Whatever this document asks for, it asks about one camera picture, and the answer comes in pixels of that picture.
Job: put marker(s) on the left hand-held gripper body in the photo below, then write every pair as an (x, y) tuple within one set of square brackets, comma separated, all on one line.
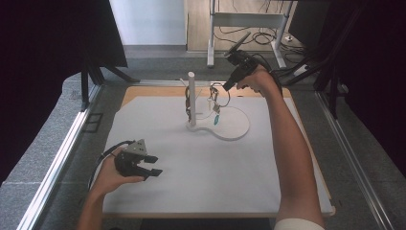
[(135, 148)]

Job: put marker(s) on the person's right hand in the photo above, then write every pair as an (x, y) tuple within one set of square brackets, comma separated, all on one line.
[(263, 81)]

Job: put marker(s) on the person's white sleeve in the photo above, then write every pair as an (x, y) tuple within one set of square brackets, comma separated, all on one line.
[(298, 225)]

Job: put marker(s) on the black curtain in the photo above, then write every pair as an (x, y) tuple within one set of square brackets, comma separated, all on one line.
[(376, 80), (48, 64)]

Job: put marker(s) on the white power strip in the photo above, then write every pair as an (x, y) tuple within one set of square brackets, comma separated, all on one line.
[(300, 70)]

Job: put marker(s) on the white table mat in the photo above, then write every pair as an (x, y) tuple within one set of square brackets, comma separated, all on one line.
[(207, 179)]

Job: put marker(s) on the aluminium rail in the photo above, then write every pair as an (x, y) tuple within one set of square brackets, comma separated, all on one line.
[(357, 169), (54, 169), (159, 82)]

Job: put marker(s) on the white metal desk frame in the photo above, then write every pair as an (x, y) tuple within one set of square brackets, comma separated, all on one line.
[(245, 19)]

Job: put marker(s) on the white key holder stand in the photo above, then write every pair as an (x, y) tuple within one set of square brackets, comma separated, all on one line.
[(231, 126)]

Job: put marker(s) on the black stand legs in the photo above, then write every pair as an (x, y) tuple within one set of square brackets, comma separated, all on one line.
[(332, 92), (84, 86)]

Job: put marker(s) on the person's left hand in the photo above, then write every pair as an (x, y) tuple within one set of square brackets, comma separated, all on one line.
[(107, 179)]

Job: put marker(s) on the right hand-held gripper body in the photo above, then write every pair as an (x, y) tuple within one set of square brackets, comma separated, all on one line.
[(244, 62)]

